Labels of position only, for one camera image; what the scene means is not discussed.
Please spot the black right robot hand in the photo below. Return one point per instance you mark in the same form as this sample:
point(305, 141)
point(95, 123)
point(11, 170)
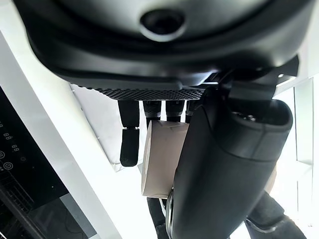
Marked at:
point(270, 211)

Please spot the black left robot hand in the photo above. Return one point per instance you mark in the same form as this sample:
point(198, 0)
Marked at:
point(154, 57)

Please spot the beige paper cup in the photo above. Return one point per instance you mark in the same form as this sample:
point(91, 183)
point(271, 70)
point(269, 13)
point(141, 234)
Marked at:
point(162, 154)

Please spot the black dishwasher control panel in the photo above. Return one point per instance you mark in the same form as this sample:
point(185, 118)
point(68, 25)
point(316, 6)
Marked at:
point(22, 179)

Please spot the white flat board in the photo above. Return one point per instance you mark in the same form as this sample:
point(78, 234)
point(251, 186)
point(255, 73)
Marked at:
point(99, 119)

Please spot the white cabinet frame panel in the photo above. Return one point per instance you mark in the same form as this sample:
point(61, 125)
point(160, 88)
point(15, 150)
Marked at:
point(49, 119)

